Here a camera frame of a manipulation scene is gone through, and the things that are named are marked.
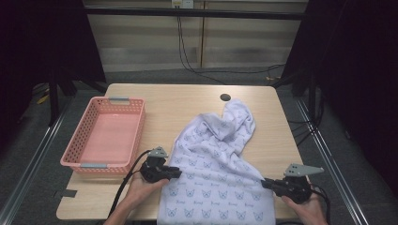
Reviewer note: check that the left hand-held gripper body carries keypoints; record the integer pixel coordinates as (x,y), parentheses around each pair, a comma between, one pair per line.
(153,170)

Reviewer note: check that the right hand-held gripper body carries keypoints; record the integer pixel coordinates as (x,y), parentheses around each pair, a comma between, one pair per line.
(294,189)

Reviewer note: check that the white printed cloth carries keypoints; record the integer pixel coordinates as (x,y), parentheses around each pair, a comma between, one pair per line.
(212,175)

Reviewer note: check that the person's left hand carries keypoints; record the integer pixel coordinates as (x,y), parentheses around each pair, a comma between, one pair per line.
(140,190)

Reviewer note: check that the person's right hand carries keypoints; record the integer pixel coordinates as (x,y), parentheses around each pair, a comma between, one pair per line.
(308,209)

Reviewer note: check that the pink perforated plastic basket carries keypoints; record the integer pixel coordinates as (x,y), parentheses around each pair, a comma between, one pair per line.
(109,140)

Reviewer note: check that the black tape strip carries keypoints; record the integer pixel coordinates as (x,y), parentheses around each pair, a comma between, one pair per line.
(67,193)

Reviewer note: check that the black metal stand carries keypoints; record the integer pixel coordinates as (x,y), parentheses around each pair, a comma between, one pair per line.
(53,103)

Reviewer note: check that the small yellow object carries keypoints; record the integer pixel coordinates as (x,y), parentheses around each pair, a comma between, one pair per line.
(43,99)

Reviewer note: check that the dark curtain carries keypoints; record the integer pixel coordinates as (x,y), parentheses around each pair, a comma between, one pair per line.
(37,47)
(359,62)

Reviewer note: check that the black horizontal bar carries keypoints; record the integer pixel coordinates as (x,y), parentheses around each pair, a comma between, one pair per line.
(187,13)

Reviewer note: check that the metal floor rail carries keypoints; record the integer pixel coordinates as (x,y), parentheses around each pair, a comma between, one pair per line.
(37,159)
(330,159)

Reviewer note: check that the white wall power outlet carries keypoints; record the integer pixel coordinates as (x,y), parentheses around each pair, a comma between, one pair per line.
(183,3)

